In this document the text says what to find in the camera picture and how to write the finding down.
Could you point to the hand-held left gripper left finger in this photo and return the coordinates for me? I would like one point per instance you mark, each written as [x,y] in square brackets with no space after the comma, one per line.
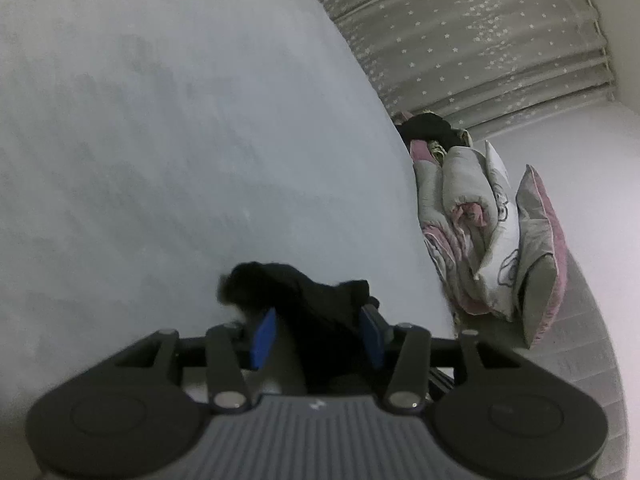
[262,337]

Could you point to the white printed pillow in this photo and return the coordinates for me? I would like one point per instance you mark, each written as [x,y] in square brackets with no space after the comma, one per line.
[502,240]

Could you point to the grey pink pillow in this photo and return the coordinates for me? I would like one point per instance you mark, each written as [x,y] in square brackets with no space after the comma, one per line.
[542,260]

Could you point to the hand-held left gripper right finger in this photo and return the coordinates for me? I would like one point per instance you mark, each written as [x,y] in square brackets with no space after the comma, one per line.
[374,342]

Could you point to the grey bed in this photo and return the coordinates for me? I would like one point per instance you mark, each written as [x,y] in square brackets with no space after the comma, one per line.
[175,135]

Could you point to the black garment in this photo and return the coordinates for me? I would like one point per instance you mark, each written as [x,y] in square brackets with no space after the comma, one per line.
[325,320]

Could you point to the black hanging clothes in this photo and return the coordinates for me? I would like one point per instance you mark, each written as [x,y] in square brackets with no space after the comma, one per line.
[430,127]

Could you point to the grey star-patterned curtain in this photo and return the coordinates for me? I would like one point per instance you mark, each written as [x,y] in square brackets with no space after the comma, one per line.
[475,35]

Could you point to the pink grey folded quilt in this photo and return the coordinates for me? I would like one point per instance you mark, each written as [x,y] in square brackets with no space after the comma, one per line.
[450,215]

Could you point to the grey quilted blanket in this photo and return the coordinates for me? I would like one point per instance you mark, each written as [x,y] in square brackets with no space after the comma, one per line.
[575,370]

